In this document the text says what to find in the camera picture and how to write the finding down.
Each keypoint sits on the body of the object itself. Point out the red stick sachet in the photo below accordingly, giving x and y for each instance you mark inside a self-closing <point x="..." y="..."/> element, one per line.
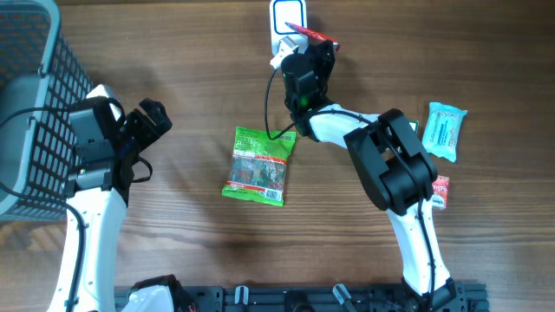
<point x="314" y="35"/>

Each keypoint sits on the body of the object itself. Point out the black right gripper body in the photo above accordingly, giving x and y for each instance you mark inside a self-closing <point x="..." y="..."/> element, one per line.
<point x="322" y="65"/>

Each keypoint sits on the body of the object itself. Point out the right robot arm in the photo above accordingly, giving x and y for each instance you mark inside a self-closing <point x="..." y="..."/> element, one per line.
<point x="395" y="171"/>

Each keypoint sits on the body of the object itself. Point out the white barcode scanner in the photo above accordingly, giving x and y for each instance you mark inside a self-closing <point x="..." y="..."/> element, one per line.
<point x="283" y="12"/>

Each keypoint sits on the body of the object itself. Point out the mint wet wipes pack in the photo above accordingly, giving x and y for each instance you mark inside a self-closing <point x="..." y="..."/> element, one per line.
<point x="442" y="130"/>

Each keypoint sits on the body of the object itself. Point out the grey mesh basket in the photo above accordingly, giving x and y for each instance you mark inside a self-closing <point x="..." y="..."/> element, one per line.
<point x="41" y="78"/>

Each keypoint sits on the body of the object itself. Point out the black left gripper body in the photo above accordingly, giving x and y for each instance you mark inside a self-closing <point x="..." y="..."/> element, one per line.
<point x="139" y="132"/>

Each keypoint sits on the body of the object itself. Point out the green white medicine box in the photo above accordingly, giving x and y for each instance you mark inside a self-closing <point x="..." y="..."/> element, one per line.
<point x="415" y="125"/>

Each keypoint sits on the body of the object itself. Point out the pink tissue pack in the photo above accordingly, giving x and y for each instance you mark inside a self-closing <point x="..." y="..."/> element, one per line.
<point x="440" y="196"/>

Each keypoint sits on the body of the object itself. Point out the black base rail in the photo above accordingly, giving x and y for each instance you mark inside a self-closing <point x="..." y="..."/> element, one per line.
<point x="457" y="297"/>

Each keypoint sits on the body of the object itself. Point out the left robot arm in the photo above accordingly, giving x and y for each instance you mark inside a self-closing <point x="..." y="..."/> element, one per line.
<point x="108" y="144"/>

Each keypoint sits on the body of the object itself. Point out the green snack bag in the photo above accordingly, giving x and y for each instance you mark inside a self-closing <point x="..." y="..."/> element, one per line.
<point x="259" y="166"/>

